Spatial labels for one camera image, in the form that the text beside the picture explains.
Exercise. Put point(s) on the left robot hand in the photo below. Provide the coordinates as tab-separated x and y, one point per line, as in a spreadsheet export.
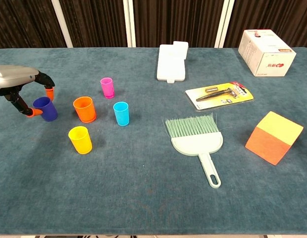
12	77

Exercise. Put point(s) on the dark blue plastic cup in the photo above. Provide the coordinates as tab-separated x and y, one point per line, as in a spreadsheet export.
48	111

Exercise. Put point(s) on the pink plastic cup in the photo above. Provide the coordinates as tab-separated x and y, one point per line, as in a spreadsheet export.
107	88

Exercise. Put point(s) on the yellow plastic cup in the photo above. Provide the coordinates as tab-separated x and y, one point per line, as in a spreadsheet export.
81	143

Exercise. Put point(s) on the cyan plastic cup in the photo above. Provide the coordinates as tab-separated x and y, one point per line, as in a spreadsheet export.
121	115

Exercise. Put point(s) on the orange plastic cup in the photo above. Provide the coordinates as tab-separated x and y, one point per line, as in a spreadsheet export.
85	111

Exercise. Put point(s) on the teal table cover cloth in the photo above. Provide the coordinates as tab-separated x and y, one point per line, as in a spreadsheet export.
143	173

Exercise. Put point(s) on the white plug adapter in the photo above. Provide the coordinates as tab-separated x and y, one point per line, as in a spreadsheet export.
180	47

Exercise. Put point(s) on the mint green hand brush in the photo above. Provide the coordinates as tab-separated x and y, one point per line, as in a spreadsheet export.
196	143

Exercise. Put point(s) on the razor in yellow blister pack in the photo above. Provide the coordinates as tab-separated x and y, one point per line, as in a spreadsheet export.
218	100

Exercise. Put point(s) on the white cardboard product box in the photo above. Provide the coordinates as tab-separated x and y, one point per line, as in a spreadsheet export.
267	54

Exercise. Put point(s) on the orange and yellow cube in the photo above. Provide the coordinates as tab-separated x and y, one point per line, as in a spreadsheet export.
267	146

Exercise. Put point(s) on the white partition post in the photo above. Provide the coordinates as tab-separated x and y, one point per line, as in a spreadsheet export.
128	22
224	22
62	22

